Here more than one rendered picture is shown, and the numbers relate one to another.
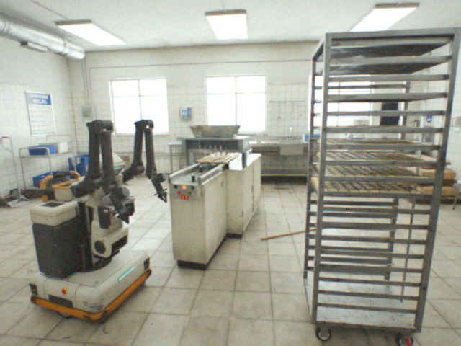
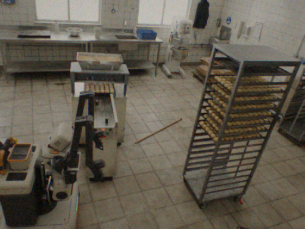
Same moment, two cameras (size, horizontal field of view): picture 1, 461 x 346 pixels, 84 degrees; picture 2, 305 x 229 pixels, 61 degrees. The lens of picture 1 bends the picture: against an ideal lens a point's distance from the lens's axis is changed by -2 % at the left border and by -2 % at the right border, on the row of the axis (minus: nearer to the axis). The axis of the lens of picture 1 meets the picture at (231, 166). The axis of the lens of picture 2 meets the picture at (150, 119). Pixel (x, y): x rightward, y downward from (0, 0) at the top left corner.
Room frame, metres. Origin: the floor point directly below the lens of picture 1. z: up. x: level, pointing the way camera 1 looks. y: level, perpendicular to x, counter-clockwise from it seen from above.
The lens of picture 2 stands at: (-0.02, 1.20, 2.41)
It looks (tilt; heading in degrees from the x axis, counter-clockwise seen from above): 31 degrees down; 329
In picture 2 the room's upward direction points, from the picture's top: 8 degrees clockwise
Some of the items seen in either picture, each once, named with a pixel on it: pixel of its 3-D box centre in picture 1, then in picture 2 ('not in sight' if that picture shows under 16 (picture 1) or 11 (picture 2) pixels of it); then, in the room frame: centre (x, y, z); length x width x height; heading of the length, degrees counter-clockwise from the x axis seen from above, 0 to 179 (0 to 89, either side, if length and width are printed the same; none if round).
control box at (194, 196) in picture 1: (185, 191); (102, 132); (2.23, 0.41, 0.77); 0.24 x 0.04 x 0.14; 75
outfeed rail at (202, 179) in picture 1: (230, 161); (109, 86); (3.14, 0.01, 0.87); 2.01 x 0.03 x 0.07; 165
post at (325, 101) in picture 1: (320, 193); (218, 143); (1.44, -0.51, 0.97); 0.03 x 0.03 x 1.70; 81
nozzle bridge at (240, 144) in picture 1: (216, 151); (99, 79); (3.07, 0.18, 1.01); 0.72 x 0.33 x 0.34; 75
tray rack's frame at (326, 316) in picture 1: (363, 190); (230, 131); (1.61, -0.84, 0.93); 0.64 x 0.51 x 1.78; 81
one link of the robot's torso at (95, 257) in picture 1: (112, 241); (59, 185); (1.92, 0.94, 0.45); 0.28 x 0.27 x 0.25; 162
